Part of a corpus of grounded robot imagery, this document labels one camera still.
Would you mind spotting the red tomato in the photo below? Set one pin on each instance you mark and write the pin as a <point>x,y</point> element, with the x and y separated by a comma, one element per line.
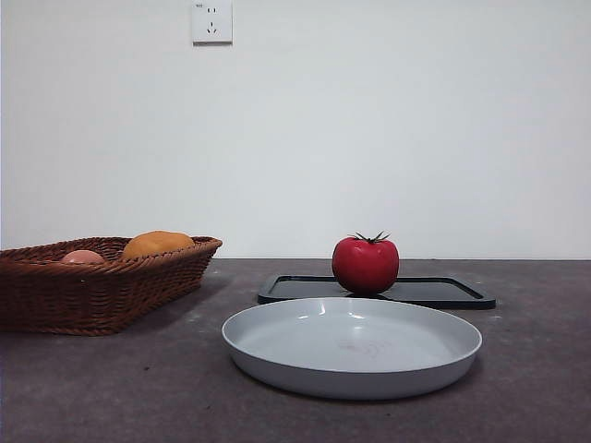
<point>365,267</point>

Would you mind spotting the grey round plate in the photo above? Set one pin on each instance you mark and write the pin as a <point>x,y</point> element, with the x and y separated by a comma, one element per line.
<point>344,355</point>

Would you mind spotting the black rectangular tray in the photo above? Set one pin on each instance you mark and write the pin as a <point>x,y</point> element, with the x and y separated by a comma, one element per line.
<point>438,290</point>

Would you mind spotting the pink egg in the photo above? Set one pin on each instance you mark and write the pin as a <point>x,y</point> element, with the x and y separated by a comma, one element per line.
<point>83,257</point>

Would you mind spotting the brown wicker basket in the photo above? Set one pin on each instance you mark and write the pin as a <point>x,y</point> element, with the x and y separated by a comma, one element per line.
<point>92,295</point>

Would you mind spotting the white wall socket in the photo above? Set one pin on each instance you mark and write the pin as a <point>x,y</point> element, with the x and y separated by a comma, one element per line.
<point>212,23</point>

